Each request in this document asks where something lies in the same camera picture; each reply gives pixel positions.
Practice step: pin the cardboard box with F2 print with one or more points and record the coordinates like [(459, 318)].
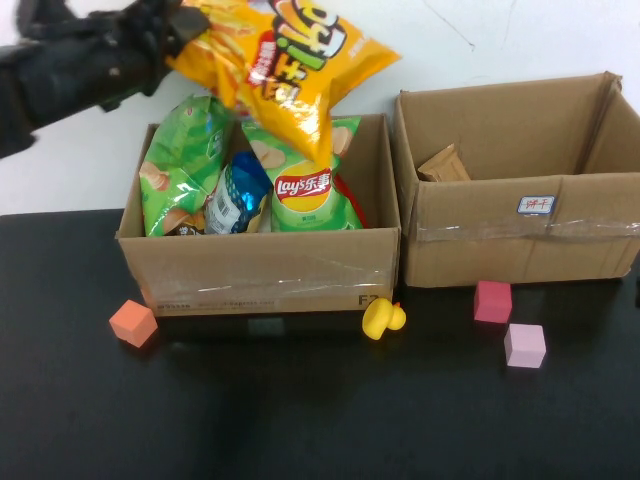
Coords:
[(250, 275)]

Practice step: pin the red foam cube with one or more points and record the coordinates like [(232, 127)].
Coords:
[(492, 302)]

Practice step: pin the white handwritten label sticker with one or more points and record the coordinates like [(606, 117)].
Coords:
[(536, 205)]

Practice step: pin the blue and white snack bag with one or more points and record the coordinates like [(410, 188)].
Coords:
[(235, 200)]

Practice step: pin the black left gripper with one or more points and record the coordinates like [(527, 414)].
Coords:
[(110, 60)]

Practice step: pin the yellow rubber duck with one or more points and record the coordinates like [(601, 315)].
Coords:
[(380, 320)]

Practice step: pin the light pink foam cube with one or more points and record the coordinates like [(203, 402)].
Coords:
[(524, 346)]

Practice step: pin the green Lay's chips bag, big logo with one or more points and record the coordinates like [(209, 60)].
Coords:
[(300, 210)]

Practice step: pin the brown biscuit packet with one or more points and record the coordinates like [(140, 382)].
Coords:
[(445, 167)]

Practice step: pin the large yellow fries snack bag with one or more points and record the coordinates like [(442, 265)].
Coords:
[(300, 75)]

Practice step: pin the orange foam cube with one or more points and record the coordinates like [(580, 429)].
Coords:
[(132, 322)]

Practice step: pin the cardboard box with white label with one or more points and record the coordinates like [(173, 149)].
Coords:
[(500, 250)]

